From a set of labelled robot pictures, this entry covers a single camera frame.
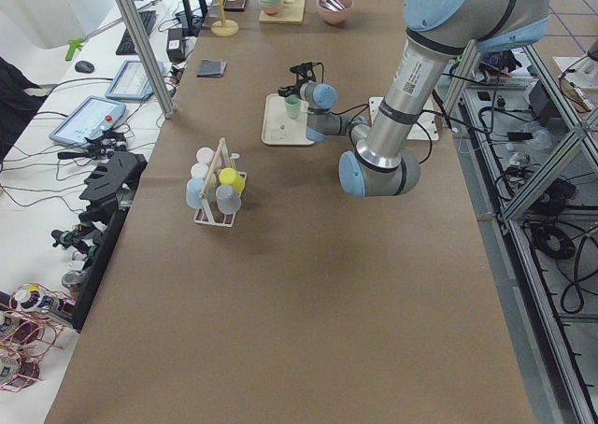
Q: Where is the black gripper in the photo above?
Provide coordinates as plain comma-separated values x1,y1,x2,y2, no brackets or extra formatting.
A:
278,62,317,101

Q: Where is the green cup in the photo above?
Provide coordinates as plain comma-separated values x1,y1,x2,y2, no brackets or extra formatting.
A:
284,94,302,119

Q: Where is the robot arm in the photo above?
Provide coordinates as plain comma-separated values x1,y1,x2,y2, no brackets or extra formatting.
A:
278,0,549,198

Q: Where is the cream rabbit tray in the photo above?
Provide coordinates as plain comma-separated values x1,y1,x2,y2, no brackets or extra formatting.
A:
261,93,314,146

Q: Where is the yellow cup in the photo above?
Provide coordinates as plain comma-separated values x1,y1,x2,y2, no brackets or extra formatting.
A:
219,167,246,194

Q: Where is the pink cup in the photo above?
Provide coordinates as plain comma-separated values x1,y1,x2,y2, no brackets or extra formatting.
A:
196,147,216,164

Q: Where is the white cup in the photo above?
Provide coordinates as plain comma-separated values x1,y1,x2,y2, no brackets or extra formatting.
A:
191,163,209,179

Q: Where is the grey cup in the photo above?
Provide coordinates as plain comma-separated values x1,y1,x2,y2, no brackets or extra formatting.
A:
216,185,242,215

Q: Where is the blue cup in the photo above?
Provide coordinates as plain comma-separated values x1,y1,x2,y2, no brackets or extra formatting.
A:
186,177,205,210

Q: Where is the bamboo cutting board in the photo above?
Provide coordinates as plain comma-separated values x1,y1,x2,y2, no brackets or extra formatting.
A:
259,0,306,25

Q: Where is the pink bowl with ice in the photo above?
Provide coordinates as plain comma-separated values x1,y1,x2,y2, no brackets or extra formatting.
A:
317,0,353,25

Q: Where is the metal ice scoop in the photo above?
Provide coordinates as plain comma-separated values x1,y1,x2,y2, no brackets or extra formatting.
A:
320,0,346,11

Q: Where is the wooden mug tree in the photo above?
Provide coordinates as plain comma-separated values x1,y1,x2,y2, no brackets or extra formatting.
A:
210,0,239,37

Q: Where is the folded grey cloth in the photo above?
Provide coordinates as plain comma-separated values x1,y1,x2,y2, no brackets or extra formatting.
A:
196,59,227,78

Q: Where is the black keyboard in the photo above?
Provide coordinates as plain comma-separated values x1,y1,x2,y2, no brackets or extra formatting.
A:
115,9,158,56

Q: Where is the far teach pendant tablet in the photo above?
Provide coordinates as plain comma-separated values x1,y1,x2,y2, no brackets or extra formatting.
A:
105,60,153,103

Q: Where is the teach pendant tablet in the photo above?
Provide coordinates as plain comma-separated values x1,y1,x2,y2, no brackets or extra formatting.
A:
49,96,126,148
105,60,153,103

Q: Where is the near teach pendant tablet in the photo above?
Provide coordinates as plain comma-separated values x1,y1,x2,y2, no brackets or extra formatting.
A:
49,96,126,148

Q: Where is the black tool holder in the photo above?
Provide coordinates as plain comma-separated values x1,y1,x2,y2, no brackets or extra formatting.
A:
51,151,148,332

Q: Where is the black computer mouse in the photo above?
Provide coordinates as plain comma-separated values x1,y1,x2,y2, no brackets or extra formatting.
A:
75,61,95,74

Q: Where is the white wire cup rack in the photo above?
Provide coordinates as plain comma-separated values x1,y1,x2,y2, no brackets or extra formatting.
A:
193,137,248,228

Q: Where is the aluminium frame post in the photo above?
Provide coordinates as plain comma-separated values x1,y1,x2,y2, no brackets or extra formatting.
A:
115,0,175,120

